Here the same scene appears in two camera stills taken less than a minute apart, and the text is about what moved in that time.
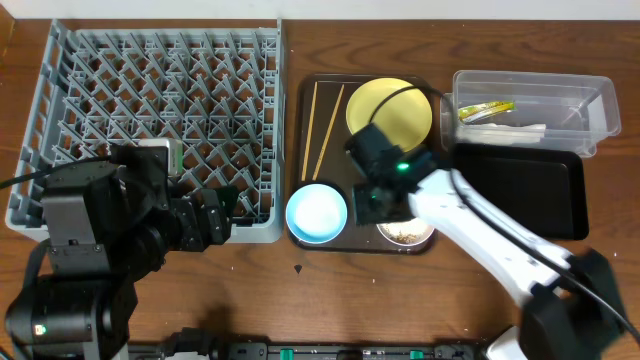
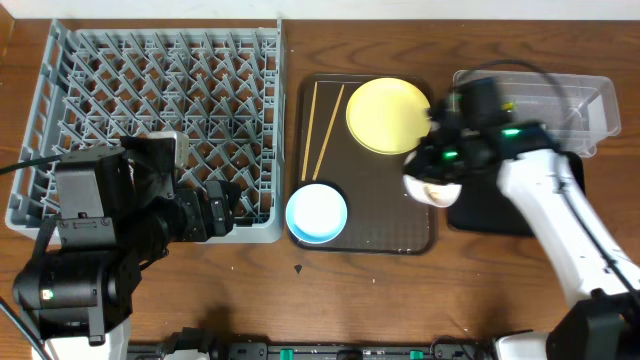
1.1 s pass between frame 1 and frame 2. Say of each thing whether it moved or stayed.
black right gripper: moved
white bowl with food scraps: moved
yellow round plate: stayed
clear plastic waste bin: stayed
